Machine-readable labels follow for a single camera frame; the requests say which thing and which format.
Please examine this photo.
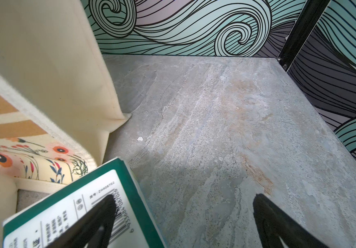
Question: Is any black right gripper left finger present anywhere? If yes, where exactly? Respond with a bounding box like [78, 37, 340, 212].
[49, 195, 117, 248]

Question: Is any green white tissue pack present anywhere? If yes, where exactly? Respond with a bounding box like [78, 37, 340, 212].
[2, 158, 167, 248]

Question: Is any black corner frame post right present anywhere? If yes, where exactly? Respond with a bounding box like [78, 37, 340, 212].
[277, 0, 330, 72]

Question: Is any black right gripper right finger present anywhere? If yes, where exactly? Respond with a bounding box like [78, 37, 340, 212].
[253, 194, 327, 248]

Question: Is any floral canvas tote bag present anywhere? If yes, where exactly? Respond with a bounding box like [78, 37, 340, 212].
[0, 1, 136, 247]

